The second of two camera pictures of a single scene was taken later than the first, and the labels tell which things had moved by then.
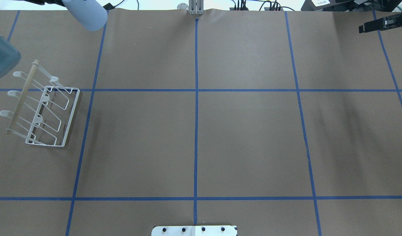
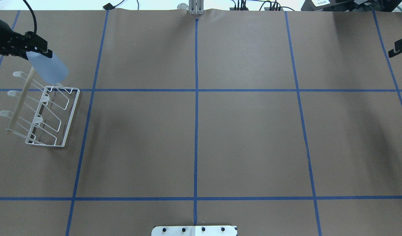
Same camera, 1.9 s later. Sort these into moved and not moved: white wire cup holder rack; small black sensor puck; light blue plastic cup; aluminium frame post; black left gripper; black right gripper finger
Moved: black left gripper; light blue plastic cup; black right gripper finger
Not moved: small black sensor puck; aluminium frame post; white wire cup holder rack
